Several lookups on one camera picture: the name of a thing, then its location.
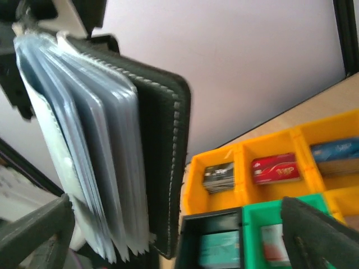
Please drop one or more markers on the left black frame post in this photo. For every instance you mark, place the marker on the left black frame post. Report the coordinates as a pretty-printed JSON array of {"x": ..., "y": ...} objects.
[{"x": 348, "y": 37}]

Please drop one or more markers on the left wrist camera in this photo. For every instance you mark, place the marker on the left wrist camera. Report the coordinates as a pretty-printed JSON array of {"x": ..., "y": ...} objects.
[{"x": 67, "y": 20}]

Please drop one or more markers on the yellow bin far right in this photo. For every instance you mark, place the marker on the yellow bin far right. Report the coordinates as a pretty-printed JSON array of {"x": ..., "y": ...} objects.
[{"x": 342, "y": 203}]

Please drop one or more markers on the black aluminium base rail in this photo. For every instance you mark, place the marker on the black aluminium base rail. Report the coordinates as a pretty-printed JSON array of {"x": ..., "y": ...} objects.
[{"x": 11, "y": 158}]

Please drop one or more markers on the black leather card holder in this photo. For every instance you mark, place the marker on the black leather card holder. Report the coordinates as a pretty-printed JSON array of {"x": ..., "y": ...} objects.
[{"x": 117, "y": 133}]

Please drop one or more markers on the yellow bin near left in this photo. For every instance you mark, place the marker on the yellow bin near left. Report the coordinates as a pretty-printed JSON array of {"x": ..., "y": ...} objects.
[{"x": 197, "y": 200}]

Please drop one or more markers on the black card stack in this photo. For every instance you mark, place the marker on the black card stack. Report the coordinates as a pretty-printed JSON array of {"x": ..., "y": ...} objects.
[{"x": 219, "y": 178}]

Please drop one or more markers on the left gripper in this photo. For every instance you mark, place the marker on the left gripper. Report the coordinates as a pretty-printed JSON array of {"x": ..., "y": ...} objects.
[{"x": 28, "y": 14}]

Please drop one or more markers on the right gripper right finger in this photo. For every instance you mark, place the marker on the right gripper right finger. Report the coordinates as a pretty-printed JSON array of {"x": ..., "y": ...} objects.
[{"x": 314, "y": 239}]

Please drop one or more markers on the yellow bin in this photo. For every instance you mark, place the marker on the yellow bin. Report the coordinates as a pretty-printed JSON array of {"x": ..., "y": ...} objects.
[
  {"x": 297, "y": 140},
  {"x": 342, "y": 203},
  {"x": 197, "y": 200}
]

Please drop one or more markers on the blue VIP card stack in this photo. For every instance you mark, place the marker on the blue VIP card stack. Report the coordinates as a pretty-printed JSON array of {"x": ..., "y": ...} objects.
[{"x": 339, "y": 157}]

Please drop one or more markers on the green bin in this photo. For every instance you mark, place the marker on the green bin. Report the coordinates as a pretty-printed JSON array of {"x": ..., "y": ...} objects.
[{"x": 263, "y": 210}]

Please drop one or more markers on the red circle card stack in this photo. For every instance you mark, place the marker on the red circle card stack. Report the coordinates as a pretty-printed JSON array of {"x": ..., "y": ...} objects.
[{"x": 275, "y": 251}]

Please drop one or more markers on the red VIP card stack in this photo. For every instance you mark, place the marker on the red VIP card stack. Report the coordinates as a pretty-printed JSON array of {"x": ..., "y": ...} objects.
[{"x": 275, "y": 169}]

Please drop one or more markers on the yellow bin far left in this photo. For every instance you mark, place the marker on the yellow bin far left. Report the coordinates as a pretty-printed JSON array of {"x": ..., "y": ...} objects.
[{"x": 297, "y": 140}]

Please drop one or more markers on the teal card stack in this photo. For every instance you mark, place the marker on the teal card stack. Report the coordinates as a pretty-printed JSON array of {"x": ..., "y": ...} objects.
[{"x": 220, "y": 250}]

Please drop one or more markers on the black bin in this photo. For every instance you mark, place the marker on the black bin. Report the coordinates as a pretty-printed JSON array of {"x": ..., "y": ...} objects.
[{"x": 195, "y": 226}]

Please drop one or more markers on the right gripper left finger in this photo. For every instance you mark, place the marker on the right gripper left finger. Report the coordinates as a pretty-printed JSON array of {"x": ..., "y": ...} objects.
[{"x": 45, "y": 233}]

